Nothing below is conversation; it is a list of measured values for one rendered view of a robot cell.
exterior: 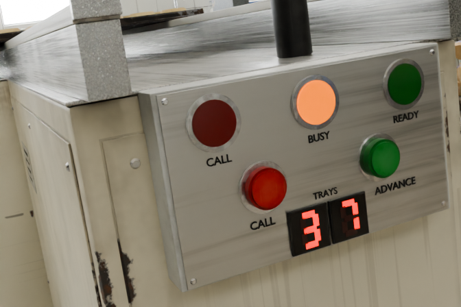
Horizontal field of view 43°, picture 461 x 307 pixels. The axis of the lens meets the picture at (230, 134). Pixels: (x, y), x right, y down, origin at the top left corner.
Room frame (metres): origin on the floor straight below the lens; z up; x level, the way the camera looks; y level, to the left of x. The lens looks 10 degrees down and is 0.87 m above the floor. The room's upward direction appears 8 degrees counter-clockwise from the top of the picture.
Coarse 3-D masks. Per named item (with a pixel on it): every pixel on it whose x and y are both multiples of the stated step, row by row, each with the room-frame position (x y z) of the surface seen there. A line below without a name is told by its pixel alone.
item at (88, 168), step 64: (128, 64) 0.86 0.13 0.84; (192, 64) 0.63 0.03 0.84; (256, 64) 0.49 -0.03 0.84; (448, 64) 0.51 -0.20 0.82; (64, 128) 0.42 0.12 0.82; (128, 128) 0.40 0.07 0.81; (448, 128) 0.51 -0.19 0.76; (64, 192) 0.48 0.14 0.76; (128, 192) 0.40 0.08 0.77; (64, 256) 0.59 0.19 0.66; (128, 256) 0.40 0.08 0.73; (320, 256) 0.45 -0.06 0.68; (384, 256) 0.48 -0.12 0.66; (448, 256) 0.50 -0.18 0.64
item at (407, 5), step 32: (320, 0) 0.64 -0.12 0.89; (352, 0) 0.59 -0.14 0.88; (384, 0) 0.55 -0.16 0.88; (416, 0) 0.51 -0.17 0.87; (448, 0) 0.47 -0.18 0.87; (128, 32) 1.41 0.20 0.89; (160, 32) 1.19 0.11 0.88; (192, 32) 1.02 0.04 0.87; (224, 32) 0.89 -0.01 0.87; (256, 32) 0.79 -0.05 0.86; (320, 32) 0.65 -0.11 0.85; (352, 32) 0.60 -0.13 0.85; (384, 32) 0.55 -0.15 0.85; (416, 32) 0.51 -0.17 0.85; (448, 32) 0.48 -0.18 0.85
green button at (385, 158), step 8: (368, 144) 0.44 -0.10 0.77; (376, 144) 0.43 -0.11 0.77; (384, 144) 0.43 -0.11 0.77; (392, 144) 0.44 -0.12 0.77; (368, 152) 0.43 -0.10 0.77; (376, 152) 0.43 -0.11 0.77; (384, 152) 0.43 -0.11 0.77; (392, 152) 0.44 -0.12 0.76; (368, 160) 0.43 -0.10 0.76; (376, 160) 0.43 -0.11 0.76; (384, 160) 0.43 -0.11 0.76; (392, 160) 0.44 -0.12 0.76; (368, 168) 0.43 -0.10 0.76; (376, 168) 0.43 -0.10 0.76; (384, 168) 0.43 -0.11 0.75; (392, 168) 0.44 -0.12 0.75; (376, 176) 0.43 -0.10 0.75; (384, 176) 0.43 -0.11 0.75
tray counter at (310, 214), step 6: (312, 210) 0.42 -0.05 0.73; (306, 216) 0.41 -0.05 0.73; (312, 216) 0.42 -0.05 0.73; (300, 222) 0.41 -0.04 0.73; (318, 222) 0.42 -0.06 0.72; (300, 228) 0.41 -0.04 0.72; (306, 228) 0.41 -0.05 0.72; (312, 228) 0.41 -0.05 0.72; (306, 234) 0.41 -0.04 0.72; (318, 234) 0.42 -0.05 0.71; (306, 240) 0.41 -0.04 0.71; (318, 240) 0.42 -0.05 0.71; (306, 246) 0.41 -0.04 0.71; (312, 246) 0.41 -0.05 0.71
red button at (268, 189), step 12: (264, 168) 0.40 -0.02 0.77; (252, 180) 0.39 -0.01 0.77; (264, 180) 0.39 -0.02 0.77; (276, 180) 0.40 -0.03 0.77; (252, 192) 0.39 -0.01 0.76; (264, 192) 0.39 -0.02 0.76; (276, 192) 0.40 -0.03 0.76; (252, 204) 0.39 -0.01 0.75; (264, 204) 0.39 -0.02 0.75; (276, 204) 0.40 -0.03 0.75
